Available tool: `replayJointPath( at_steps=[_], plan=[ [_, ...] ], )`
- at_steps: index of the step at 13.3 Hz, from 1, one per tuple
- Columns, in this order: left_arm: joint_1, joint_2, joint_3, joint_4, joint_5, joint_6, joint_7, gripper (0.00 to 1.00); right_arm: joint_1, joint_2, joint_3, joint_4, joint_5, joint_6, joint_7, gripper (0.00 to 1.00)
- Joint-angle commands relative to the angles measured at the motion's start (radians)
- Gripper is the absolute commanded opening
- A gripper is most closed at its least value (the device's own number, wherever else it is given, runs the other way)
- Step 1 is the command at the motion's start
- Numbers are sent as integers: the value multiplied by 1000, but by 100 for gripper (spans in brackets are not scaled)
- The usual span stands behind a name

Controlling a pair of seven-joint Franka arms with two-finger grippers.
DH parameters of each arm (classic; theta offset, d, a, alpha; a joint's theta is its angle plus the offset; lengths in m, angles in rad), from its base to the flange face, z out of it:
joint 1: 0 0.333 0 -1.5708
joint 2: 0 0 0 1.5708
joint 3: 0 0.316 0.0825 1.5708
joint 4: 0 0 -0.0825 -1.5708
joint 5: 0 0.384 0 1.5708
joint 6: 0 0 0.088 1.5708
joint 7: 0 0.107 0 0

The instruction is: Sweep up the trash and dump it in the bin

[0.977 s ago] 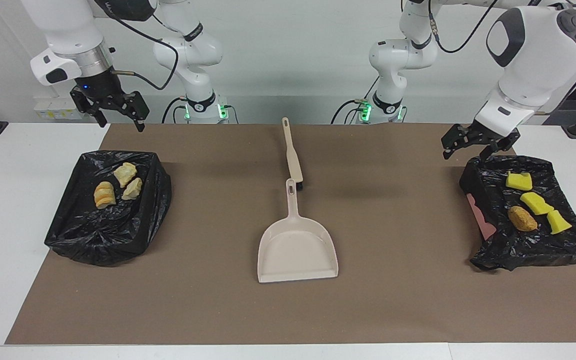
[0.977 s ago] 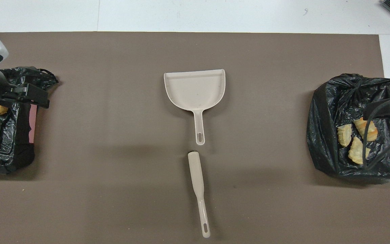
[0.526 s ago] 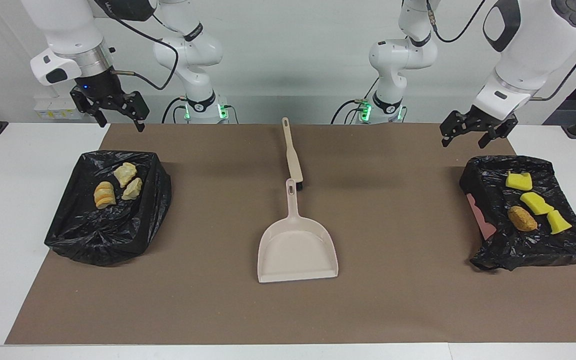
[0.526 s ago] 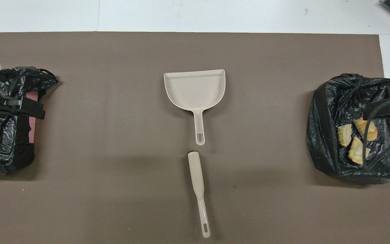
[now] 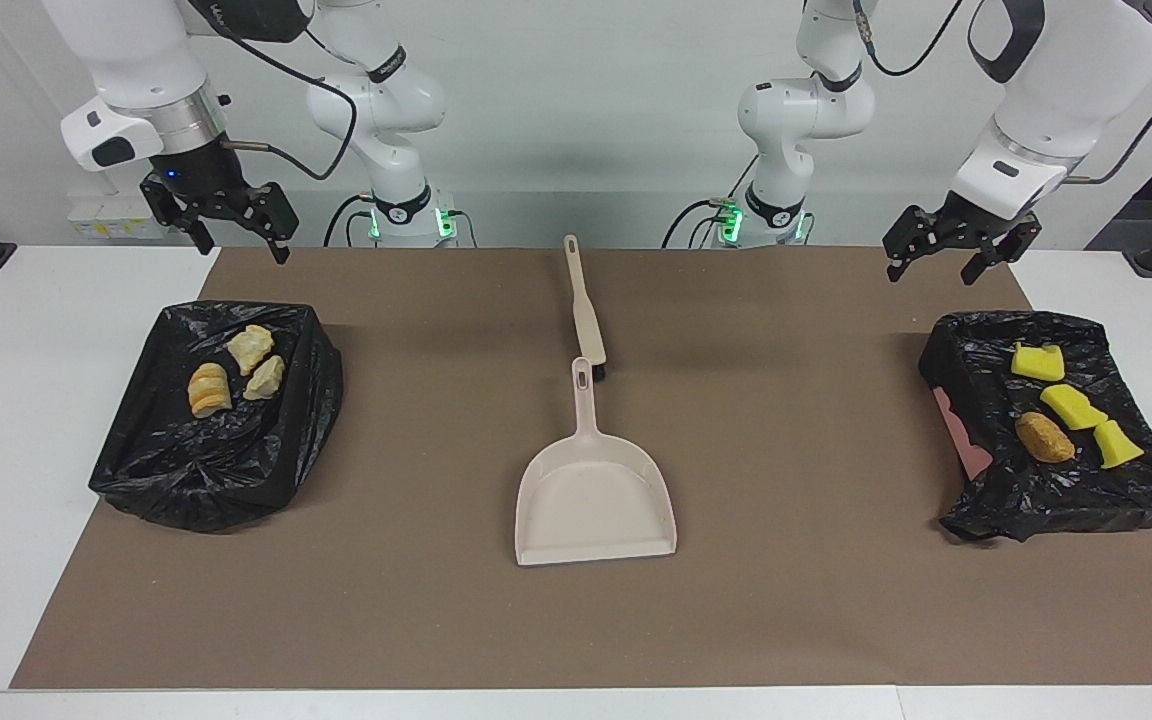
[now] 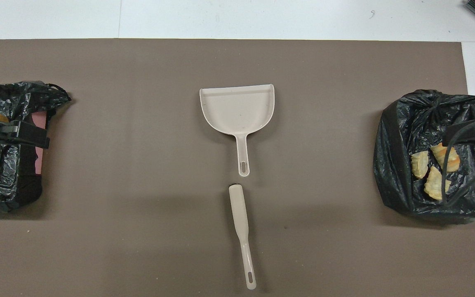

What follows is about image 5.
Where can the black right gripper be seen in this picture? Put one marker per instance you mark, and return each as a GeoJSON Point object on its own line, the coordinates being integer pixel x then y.
{"type": "Point", "coordinates": [196, 178]}

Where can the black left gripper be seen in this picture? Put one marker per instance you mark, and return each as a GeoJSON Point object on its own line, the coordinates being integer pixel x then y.
{"type": "Point", "coordinates": [976, 222]}

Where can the pale bread chunk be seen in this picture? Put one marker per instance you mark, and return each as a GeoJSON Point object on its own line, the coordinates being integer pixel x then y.
{"type": "Point", "coordinates": [250, 348]}
{"type": "Point", "coordinates": [264, 378]}

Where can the yellow sponge piece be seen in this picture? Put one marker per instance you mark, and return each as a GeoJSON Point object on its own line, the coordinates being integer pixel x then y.
{"type": "Point", "coordinates": [1036, 362]}
{"type": "Point", "coordinates": [1118, 445]}

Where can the striped orange bread piece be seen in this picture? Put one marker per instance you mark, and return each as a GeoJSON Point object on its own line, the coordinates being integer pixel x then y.
{"type": "Point", "coordinates": [209, 390]}

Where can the yellow food pieces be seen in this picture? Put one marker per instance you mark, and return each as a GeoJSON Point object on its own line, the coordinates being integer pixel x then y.
{"type": "Point", "coordinates": [1073, 405]}

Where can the brown crumbly nugget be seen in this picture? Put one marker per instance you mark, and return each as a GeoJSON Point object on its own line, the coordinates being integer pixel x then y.
{"type": "Point", "coordinates": [1044, 438]}

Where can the beige hand brush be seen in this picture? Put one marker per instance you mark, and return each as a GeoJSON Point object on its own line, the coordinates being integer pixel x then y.
{"type": "Point", "coordinates": [584, 310]}

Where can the beige plastic dustpan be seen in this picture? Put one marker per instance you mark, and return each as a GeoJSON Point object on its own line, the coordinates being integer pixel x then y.
{"type": "Point", "coordinates": [596, 500]}

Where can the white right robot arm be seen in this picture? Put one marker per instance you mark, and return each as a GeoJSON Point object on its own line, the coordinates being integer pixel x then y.
{"type": "Point", "coordinates": [126, 60]}

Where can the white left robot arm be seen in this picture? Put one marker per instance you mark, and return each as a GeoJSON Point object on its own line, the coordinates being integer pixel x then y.
{"type": "Point", "coordinates": [1066, 90]}

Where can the pink bin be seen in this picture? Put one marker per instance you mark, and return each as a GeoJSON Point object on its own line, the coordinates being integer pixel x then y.
{"type": "Point", "coordinates": [961, 430]}

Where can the black bag lined bin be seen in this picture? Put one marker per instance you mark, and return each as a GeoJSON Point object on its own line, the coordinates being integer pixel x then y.
{"type": "Point", "coordinates": [216, 460]}

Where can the right black bag bin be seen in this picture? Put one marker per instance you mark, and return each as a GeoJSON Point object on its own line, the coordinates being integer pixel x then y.
{"type": "Point", "coordinates": [1136, 500]}

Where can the white power strip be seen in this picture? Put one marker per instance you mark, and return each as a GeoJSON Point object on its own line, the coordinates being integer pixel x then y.
{"type": "Point", "coordinates": [96, 228]}

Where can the brown paper table mat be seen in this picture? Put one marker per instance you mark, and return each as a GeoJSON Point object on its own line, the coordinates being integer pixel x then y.
{"type": "Point", "coordinates": [436, 620]}

